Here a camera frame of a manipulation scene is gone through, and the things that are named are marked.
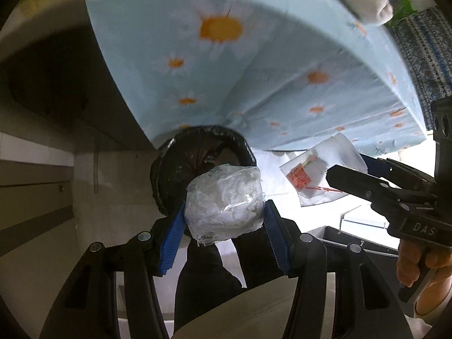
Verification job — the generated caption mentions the plastic white tissue ball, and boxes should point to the plastic white tissue ball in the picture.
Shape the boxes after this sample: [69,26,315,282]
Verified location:
[184,164,264,246]

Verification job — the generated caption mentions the clear plastic bag red label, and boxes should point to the clear plastic bag red label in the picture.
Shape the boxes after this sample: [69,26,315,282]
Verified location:
[280,133,368,207]

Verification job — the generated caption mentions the black trash bin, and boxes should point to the black trash bin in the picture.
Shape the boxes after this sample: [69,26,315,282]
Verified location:
[149,125,257,217]

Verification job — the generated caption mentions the person's right hand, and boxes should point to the person's right hand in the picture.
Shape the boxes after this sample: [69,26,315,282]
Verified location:
[396,240,451,287]

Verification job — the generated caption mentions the blue daisy tablecloth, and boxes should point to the blue daisy tablecloth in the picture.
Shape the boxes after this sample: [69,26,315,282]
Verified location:
[85,0,426,155]

